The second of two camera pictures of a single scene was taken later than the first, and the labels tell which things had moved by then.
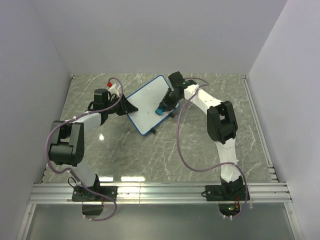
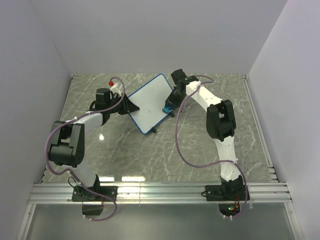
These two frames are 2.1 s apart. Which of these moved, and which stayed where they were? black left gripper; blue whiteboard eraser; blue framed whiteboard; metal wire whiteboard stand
Moved: blue whiteboard eraser
Stayed: black left gripper; blue framed whiteboard; metal wire whiteboard stand
